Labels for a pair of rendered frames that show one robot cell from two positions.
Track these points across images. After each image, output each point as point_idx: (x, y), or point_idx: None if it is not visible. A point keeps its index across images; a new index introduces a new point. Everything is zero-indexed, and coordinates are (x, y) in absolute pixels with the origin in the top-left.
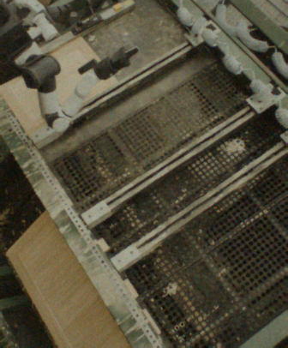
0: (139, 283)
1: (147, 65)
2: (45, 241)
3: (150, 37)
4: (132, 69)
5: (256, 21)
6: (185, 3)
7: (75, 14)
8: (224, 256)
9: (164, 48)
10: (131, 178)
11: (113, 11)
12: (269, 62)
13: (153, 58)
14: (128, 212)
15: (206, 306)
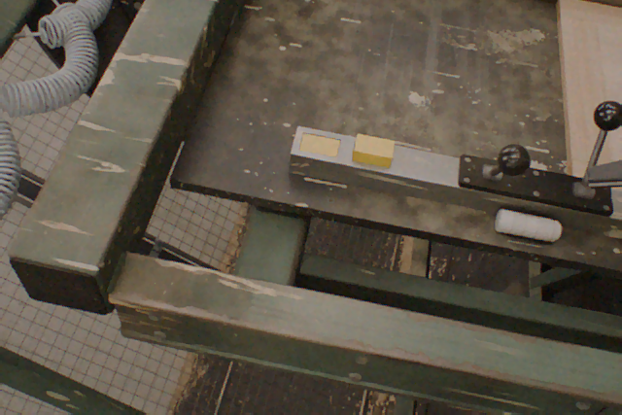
0: (490, 275)
1: None
2: None
3: (361, 39)
4: (490, 16)
5: None
6: None
7: (597, 165)
8: (246, 368)
9: None
10: None
11: (397, 157)
12: None
13: None
14: None
15: (382, 254)
